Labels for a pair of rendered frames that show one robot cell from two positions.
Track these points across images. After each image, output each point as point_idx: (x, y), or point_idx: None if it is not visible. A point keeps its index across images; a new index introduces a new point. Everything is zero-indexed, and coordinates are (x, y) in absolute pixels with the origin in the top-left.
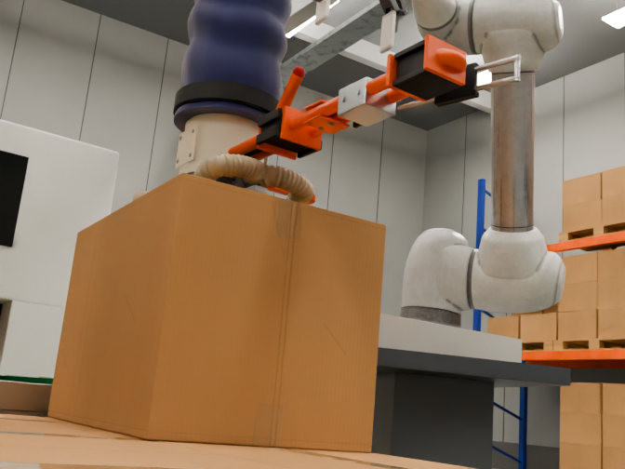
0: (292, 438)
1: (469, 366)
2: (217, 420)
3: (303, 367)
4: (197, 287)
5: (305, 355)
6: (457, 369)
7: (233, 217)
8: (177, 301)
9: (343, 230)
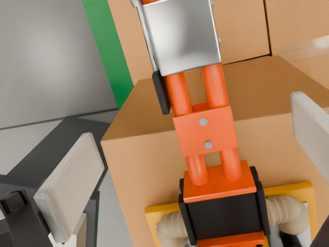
0: (191, 71)
1: (9, 180)
2: (241, 64)
3: (187, 83)
4: (283, 79)
5: (187, 85)
6: (21, 179)
7: (275, 102)
8: (294, 73)
9: (154, 126)
